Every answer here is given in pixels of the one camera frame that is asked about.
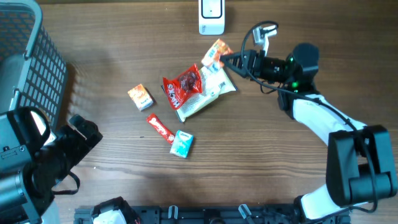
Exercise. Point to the white barcode scanner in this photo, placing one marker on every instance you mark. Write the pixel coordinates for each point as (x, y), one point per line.
(211, 17)

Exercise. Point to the grey plastic mesh basket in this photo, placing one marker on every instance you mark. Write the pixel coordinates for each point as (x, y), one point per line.
(33, 72)

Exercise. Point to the red candy bag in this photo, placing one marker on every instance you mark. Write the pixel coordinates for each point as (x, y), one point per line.
(180, 89)

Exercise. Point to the red stick sachet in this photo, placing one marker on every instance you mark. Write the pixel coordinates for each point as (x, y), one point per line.
(155, 122)

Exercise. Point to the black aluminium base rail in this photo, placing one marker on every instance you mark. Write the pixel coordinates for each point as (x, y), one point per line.
(266, 214)

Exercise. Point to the orange small box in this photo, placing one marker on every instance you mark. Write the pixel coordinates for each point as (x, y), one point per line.
(211, 60)
(141, 97)

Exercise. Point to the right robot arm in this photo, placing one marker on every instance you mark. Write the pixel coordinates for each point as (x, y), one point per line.
(360, 167)

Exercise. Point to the white cream snack bag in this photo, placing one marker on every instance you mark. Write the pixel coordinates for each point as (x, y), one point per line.
(214, 85)

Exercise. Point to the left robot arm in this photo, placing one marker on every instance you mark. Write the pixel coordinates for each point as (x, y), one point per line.
(32, 163)

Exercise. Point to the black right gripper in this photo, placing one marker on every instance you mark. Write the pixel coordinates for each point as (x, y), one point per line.
(255, 61)

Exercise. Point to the teal small box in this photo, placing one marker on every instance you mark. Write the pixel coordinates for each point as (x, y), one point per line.
(181, 144)

